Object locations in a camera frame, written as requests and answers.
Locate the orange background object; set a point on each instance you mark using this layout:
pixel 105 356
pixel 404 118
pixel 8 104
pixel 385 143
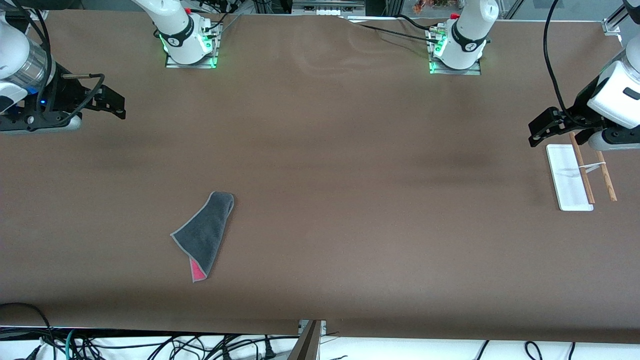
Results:
pixel 430 5

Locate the white power strip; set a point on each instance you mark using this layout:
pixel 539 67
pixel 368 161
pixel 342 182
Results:
pixel 325 10

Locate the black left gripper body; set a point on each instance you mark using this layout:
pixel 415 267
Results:
pixel 578 108

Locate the metal corner bracket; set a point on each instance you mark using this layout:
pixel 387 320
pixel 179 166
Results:
pixel 612 27

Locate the white base wooden towel rack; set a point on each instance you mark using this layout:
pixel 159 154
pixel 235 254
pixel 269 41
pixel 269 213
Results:
pixel 567 175

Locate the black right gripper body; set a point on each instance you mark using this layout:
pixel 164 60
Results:
pixel 64 92

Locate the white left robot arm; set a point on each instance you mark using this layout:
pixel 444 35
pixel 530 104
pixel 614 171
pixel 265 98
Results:
pixel 467 35

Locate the grey and pink towel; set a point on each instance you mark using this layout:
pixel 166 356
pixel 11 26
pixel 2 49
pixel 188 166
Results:
pixel 207 230

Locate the metal table leg bracket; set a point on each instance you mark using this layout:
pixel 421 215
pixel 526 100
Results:
pixel 307 342

